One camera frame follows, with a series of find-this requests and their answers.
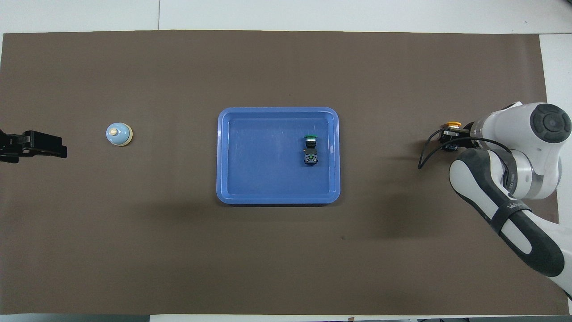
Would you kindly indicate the light blue desk bell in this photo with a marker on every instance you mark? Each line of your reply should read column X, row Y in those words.
column 118, row 134

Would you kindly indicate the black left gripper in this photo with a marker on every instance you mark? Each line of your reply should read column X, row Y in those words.
column 27, row 143

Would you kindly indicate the brown table mat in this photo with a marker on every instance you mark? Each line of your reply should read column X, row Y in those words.
column 134, row 250

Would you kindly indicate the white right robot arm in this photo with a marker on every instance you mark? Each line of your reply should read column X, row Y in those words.
column 514, row 179

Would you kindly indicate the green push button switch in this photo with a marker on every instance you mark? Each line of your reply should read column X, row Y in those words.
column 310, row 152

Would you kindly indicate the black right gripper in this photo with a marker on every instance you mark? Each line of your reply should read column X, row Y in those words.
column 467, row 136

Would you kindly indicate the yellow push button switch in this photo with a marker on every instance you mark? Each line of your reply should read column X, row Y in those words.
column 451, row 124

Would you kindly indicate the blue plastic tray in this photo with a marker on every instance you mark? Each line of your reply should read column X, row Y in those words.
column 268, row 156

